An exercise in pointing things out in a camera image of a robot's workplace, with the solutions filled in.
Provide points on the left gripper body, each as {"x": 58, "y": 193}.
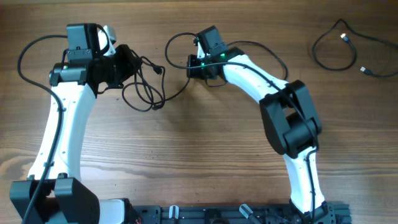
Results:
{"x": 117, "y": 67}

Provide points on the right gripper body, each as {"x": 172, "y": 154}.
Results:
{"x": 203, "y": 73}

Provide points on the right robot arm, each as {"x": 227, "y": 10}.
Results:
{"x": 290, "y": 121}

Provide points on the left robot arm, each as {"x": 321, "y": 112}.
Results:
{"x": 53, "y": 191}

